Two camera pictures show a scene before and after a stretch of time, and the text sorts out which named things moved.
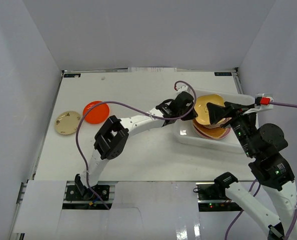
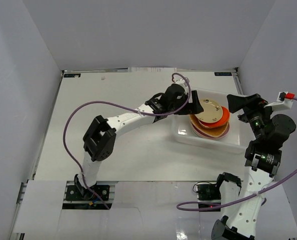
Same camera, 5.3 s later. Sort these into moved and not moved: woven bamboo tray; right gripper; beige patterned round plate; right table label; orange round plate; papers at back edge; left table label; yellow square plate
Moved: right gripper; beige patterned round plate; orange round plate; yellow square plate
Not moved: left table label; papers at back edge; woven bamboo tray; right table label
